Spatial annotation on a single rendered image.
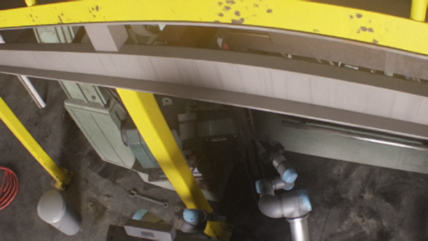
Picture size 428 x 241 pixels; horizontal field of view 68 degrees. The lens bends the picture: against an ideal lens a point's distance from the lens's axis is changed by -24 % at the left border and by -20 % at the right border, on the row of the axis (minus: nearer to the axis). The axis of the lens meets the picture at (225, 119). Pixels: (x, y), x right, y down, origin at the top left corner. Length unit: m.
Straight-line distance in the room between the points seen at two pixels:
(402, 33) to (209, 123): 1.71
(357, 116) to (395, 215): 1.82
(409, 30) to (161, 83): 0.96
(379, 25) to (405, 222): 2.23
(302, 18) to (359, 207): 2.18
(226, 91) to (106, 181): 2.33
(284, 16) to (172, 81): 0.61
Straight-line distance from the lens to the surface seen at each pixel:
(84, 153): 3.85
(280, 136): 3.07
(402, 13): 1.13
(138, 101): 1.58
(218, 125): 2.42
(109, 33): 1.35
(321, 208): 2.95
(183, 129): 2.46
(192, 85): 1.42
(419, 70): 2.35
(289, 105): 1.29
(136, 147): 2.61
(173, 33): 1.45
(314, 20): 0.97
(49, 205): 3.25
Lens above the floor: 2.69
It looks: 51 degrees down
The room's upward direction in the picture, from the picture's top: 17 degrees counter-clockwise
